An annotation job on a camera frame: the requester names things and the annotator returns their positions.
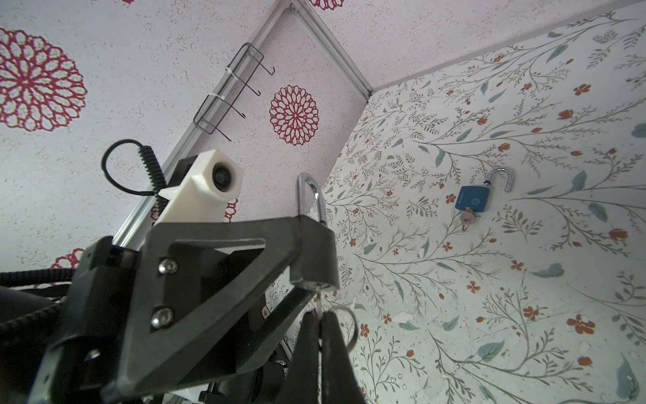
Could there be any blue padlock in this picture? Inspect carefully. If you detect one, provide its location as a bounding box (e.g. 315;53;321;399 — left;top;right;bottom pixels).
454;168;516;213

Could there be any black wire wall rack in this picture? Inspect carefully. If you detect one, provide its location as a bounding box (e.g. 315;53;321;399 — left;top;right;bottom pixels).
193;42;276;141

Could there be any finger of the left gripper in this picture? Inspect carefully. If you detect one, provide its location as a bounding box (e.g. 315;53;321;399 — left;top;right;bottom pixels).
101;215;316;402

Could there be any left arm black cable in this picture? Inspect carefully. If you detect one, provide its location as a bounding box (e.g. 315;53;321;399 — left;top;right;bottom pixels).
0;138;170;334

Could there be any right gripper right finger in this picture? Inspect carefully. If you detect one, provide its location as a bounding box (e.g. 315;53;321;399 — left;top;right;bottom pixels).
321;314;365;404

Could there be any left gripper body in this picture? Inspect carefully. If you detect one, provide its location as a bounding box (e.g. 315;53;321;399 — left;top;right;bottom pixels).
29;237;283;403

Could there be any black padlock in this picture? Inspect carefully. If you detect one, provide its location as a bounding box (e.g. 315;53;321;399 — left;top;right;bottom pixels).
289;173;341;291

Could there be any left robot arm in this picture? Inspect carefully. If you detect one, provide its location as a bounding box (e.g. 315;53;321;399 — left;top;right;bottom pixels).
1;215;338;403

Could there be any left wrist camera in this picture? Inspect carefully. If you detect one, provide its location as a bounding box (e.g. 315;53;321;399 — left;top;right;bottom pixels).
156;149;243;225

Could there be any silver key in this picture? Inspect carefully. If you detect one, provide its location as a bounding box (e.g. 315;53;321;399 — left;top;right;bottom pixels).
314;285;360;354
459;209;477;232

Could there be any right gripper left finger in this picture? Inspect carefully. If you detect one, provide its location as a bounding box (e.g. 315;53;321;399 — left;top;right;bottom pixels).
276;311;320;404

